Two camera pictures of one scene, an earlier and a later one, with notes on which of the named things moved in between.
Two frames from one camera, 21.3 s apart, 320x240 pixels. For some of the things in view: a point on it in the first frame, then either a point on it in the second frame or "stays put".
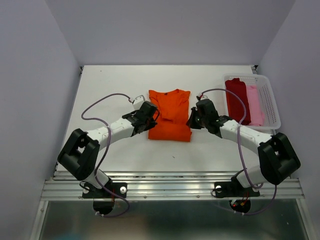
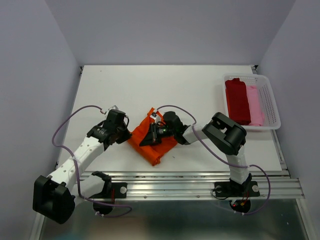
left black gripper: x=152 y=124 to x=127 y=135
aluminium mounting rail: x=164 y=185 stays put
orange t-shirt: x=173 y=106 to x=152 y=152
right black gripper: x=190 y=122 to x=151 y=138
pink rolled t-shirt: x=256 y=115 stays put
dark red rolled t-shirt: x=235 y=107 stays put
